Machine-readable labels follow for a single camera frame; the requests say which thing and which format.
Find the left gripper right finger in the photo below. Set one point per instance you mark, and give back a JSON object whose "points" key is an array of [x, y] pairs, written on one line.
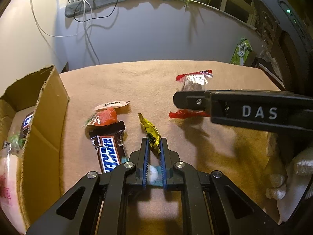
{"points": [[211, 202]]}

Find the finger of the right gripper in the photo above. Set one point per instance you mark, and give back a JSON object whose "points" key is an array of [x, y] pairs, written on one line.
{"points": [[192, 100]]}

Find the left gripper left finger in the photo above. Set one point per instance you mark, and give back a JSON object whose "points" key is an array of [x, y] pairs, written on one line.
{"points": [[97, 203]]}

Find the brown cake clear wrapper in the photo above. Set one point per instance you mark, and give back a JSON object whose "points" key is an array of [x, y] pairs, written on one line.
{"points": [[195, 81]]}

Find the yellow candy packet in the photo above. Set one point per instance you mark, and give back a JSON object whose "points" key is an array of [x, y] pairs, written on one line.
{"points": [[153, 135]]}

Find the brown Snickers bar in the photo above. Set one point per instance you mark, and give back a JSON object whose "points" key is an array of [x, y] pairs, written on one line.
{"points": [[108, 141]]}

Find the teal white mint candy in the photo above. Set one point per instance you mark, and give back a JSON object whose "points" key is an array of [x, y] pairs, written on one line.
{"points": [[154, 173]]}

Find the white gloved hand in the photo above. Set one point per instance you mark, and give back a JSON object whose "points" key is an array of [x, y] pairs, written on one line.
{"points": [[287, 184]]}

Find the pink white bag in box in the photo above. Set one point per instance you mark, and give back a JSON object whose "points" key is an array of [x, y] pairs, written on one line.
{"points": [[10, 179]]}

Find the green printed bag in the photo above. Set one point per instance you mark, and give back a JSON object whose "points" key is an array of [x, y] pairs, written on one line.
{"points": [[242, 50]]}

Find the beige small snack packet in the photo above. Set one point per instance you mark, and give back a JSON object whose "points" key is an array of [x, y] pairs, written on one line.
{"points": [[113, 104]]}

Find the orange red snack packet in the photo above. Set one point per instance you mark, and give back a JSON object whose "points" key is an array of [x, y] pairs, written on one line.
{"points": [[102, 118]]}

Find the Snickers bar in box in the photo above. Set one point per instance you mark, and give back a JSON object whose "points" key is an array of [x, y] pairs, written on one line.
{"points": [[26, 125]]}

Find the cardboard box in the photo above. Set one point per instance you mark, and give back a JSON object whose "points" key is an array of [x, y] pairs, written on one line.
{"points": [[43, 93]]}

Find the grey cloth on ledge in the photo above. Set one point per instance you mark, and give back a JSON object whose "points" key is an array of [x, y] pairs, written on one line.
{"points": [[76, 8]]}

